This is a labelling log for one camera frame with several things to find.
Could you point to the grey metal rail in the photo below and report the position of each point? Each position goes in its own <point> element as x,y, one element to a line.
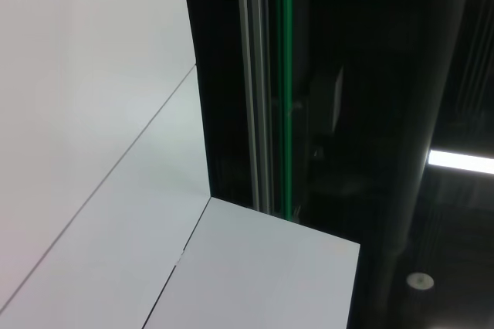
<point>251,74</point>

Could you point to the black ceiling duct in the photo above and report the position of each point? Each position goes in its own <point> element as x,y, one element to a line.
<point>420,112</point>

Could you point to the round ceiling fixture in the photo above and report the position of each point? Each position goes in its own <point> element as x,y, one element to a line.
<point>420,280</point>

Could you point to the green light strip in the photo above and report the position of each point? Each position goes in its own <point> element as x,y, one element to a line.
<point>286,74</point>

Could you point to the fluorescent ceiling light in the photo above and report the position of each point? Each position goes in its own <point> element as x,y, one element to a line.
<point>459,161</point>

